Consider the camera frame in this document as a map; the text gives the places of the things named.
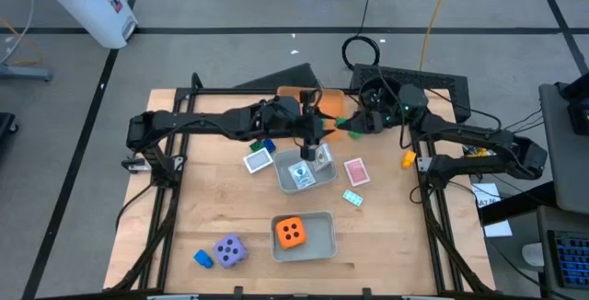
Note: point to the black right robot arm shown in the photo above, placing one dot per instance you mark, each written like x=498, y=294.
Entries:
x=483, y=136

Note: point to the grey desk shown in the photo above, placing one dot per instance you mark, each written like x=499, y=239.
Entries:
x=563, y=162

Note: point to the black table clamp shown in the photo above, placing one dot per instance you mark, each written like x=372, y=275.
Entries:
x=238, y=291
x=366, y=292

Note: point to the blue toy brick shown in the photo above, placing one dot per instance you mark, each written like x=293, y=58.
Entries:
x=203, y=258
x=269, y=145

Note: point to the black round bucket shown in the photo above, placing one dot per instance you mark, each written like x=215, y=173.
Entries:
x=370, y=86

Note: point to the grey stand base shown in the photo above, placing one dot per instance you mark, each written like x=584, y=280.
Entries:
x=27, y=73

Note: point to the white paper sheet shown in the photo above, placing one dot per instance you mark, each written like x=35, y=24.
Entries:
x=488, y=192

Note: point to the orange translucent plastic bin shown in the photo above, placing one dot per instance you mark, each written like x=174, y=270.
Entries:
x=332, y=102

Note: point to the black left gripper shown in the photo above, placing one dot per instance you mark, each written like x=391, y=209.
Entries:
x=283, y=111

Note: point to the silver metal bracket plate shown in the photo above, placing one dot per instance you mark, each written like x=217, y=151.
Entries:
x=423, y=164
x=135, y=164

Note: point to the black floor item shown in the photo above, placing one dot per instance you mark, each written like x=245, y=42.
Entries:
x=7, y=123

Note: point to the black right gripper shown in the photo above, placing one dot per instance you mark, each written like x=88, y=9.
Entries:
x=377, y=123

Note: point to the yellow plug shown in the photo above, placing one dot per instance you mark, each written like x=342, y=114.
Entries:
x=478, y=152

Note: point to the grey side table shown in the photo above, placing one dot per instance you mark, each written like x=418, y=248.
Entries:
x=545, y=226

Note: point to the black desk monitor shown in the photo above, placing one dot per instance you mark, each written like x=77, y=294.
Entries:
x=580, y=116

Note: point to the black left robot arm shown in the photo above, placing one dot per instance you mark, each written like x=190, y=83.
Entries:
x=193, y=120

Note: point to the small teal card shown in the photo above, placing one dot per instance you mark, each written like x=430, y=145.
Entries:
x=352, y=198

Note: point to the black aluminium table frame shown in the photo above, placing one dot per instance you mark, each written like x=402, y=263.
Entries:
x=230, y=91

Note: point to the orange foam die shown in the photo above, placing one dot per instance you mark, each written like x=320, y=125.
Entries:
x=291, y=233

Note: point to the black flat panel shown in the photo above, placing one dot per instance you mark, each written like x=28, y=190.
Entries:
x=290, y=79

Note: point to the pink playing card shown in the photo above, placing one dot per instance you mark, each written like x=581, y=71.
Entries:
x=357, y=172

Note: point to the dark green toy brick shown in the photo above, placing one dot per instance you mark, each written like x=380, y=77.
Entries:
x=257, y=146

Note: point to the black vented computer case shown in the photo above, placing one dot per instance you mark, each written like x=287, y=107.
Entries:
x=437, y=81

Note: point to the purple foam die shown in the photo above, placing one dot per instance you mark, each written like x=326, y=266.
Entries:
x=230, y=251

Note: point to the blue white card box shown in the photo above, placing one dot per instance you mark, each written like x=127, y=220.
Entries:
x=301, y=175

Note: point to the white computer mouse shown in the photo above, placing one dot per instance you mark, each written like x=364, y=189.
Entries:
x=534, y=255

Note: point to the white trash bin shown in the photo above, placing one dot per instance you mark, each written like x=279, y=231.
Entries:
x=92, y=10

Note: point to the black bar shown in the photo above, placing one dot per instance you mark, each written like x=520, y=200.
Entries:
x=515, y=205

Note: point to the grey plastic bin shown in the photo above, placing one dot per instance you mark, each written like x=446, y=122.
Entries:
x=322, y=240
x=324, y=179

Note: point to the colourful keyboard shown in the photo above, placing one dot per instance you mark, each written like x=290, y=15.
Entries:
x=573, y=258

